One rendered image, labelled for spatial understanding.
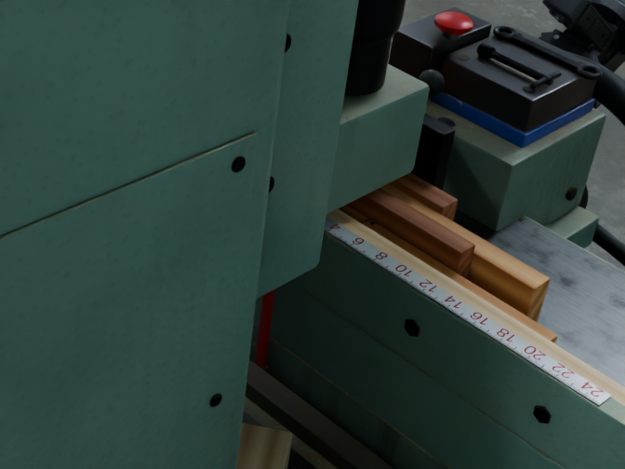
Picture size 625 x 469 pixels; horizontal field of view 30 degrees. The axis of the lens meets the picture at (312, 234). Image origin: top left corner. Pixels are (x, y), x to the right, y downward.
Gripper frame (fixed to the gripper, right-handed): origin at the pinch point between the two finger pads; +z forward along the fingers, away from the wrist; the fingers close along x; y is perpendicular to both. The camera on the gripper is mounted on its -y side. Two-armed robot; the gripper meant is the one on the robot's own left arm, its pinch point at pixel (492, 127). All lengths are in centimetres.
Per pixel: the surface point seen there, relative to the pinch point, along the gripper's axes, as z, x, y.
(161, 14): 38, -23, -66
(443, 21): 10.6, -7.4, -30.6
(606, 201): -69, 39, 134
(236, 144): 37, -23, -57
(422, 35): 12.1, -6.4, -29.7
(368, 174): 26.2, -15.6, -35.2
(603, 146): -87, 54, 144
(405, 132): 22.3, -15.4, -35.4
